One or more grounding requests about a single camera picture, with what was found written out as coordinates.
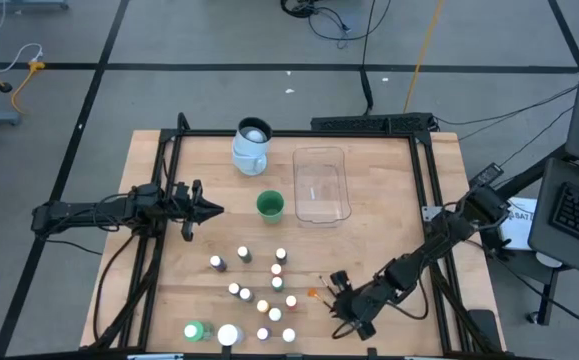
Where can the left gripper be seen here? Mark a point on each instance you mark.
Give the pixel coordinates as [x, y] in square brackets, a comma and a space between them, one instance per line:
[189, 205]

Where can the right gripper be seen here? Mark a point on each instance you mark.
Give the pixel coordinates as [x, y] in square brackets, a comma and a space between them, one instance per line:
[361, 305]

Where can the black-bristle brush silver ferrule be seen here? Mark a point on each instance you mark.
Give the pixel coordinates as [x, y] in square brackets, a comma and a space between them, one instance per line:
[327, 286]

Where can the red paint bottle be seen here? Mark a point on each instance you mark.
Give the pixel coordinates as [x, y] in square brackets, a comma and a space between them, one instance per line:
[291, 301]

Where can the orange paint bottle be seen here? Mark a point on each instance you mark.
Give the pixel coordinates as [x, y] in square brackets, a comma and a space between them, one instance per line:
[276, 269]

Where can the clear plastic bin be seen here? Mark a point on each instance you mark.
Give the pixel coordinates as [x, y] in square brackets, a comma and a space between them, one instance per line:
[321, 185]

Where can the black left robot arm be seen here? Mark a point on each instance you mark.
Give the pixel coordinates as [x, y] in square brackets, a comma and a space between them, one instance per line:
[84, 212]

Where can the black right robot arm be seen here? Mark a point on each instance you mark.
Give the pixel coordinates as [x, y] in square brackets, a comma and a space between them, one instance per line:
[434, 240]

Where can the purple paint bottle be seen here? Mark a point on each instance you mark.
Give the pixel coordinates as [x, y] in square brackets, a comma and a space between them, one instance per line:
[215, 260]
[263, 333]

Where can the dark green paint bottle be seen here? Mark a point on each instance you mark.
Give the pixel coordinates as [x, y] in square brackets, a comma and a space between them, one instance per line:
[242, 251]

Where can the yellow paint bottle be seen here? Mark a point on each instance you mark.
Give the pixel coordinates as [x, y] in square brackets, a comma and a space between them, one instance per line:
[263, 305]

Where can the paint bottle with white cap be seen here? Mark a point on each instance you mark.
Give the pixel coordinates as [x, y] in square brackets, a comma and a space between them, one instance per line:
[234, 288]

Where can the grey paint bottle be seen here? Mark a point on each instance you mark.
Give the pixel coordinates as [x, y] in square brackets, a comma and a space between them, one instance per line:
[245, 294]

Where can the large green paint bottle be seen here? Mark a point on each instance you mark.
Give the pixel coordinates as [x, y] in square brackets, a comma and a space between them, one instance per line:
[192, 331]

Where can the green plastic cup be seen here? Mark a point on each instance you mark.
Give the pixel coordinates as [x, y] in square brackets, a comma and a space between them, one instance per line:
[270, 212]

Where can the white mug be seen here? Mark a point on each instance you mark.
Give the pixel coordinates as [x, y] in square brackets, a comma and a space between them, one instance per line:
[249, 155]

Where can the black pad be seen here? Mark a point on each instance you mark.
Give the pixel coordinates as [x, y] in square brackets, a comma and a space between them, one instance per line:
[484, 327]

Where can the black power strip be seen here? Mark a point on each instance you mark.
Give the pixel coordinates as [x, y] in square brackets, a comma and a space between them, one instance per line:
[369, 122]

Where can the white printed box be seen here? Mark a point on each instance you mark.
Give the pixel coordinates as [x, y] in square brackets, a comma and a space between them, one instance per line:
[519, 225]

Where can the black laptop stand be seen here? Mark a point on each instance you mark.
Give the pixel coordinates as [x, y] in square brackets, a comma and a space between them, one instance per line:
[548, 300]

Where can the black floor disc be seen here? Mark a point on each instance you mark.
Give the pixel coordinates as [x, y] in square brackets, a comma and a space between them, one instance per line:
[5, 87]

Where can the black aluminium table frame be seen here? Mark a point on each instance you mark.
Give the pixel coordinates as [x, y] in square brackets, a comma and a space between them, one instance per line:
[294, 133]

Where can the silver bracket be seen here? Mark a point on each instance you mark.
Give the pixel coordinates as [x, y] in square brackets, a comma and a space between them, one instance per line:
[154, 356]

